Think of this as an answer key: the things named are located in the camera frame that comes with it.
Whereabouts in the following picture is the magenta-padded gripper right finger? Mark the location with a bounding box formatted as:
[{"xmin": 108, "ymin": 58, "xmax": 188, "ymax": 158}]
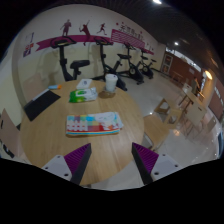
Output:
[{"xmin": 131, "ymin": 142, "xmax": 184, "ymax": 186}]

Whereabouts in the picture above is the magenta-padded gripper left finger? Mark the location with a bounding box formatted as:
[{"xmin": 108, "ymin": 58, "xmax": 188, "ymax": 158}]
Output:
[{"xmin": 41, "ymin": 142, "xmax": 93, "ymax": 186}]

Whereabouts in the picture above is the colourful patchwork print towel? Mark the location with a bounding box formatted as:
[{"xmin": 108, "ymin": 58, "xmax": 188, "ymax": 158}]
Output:
[{"xmin": 65, "ymin": 111, "xmax": 124, "ymax": 137}]

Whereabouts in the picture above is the group of wooden tables and chairs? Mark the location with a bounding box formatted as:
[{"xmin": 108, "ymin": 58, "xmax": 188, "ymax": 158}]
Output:
[{"xmin": 153, "ymin": 83, "xmax": 218, "ymax": 139}]

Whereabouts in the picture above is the green wet wipes pack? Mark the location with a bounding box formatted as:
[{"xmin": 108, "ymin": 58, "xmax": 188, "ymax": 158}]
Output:
[{"xmin": 68, "ymin": 87, "xmax": 99, "ymax": 104}]

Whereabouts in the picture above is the blue pen with orange cap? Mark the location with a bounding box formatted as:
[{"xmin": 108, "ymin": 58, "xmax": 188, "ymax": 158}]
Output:
[{"xmin": 47, "ymin": 84, "xmax": 63, "ymax": 91}]

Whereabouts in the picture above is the beige chair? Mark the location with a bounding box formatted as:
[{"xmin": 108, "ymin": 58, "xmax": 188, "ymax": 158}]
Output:
[{"xmin": 20, "ymin": 72, "xmax": 51, "ymax": 104}]

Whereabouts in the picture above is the brown round coaster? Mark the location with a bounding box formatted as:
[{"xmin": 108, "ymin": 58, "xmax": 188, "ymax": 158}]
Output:
[{"xmin": 98, "ymin": 89, "xmax": 117, "ymax": 99}]

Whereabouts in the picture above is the person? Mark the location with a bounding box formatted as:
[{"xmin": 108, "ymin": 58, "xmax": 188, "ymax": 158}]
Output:
[{"xmin": 192, "ymin": 76, "xmax": 201, "ymax": 96}]

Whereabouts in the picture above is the small white tissue pack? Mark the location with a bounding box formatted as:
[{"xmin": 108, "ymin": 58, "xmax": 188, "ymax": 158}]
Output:
[{"xmin": 75, "ymin": 78, "xmax": 94, "ymax": 90}]

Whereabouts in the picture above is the white plastic cup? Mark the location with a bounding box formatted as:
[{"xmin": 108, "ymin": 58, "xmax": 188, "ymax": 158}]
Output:
[{"xmin": 104, "ymin": 73, "xmax": 119, "ymax": 94}]

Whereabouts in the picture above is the black exercise bike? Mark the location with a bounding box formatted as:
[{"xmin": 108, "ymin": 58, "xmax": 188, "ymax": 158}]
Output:
[
  {"xmin": 49, "ymin": 35, "xmax": 91, "ymax": 83},
  {"xmin": 91, "ymin": 35, "xmax": 129, "ymax": 92},
  {"xmin": 117, "ymin": 41, "xmax": 146, "ymax": 86},
  {"xmin": 138, "ymin": 48, "xmax": 158, "ymax": 80}
]

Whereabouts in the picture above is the wooden chair with black frame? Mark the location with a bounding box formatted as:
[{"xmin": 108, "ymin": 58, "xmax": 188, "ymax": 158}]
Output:
[{"xmin": 0, "ymin": 108, "xmax": 26, "ymax": 159}]

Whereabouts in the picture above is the small wall poster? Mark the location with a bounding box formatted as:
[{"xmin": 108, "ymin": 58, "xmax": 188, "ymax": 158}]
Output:
[{"xmin": 22, "ymin": 32, "xmax": 35, "ymax": 58}]

